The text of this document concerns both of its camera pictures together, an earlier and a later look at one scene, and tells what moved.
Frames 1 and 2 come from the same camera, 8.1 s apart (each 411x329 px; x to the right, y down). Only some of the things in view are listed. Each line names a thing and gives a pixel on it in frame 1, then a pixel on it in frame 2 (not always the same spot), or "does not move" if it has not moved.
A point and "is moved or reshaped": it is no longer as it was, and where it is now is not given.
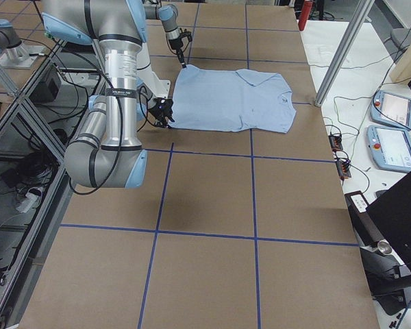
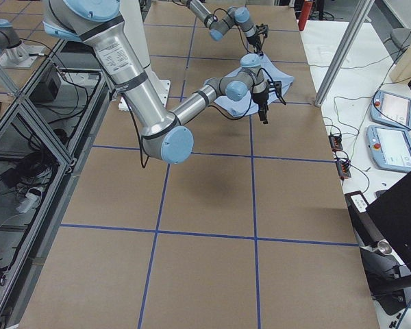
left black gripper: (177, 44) to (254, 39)
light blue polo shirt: (233, 100) is moved or reshaped
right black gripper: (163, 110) to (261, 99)
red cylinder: (305, 11) does not move
